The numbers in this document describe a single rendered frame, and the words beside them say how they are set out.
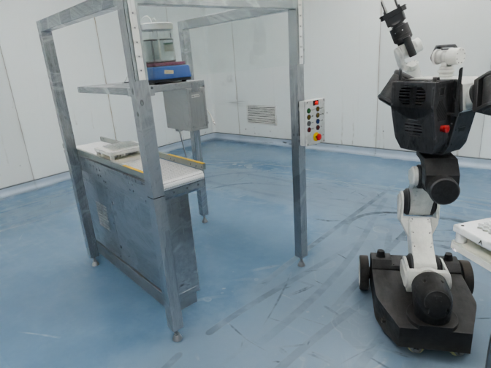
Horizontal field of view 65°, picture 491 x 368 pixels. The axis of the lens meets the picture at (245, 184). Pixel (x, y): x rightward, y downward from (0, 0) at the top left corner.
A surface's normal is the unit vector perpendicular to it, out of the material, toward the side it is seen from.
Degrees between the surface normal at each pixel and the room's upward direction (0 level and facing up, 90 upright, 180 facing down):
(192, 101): 90
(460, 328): 0
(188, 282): 90
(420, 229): 41
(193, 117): 90
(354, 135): 90
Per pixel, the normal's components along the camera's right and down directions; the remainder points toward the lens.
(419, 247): -0.20, -0.50
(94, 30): 0.76, 0.15
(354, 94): -0.65, 0.29
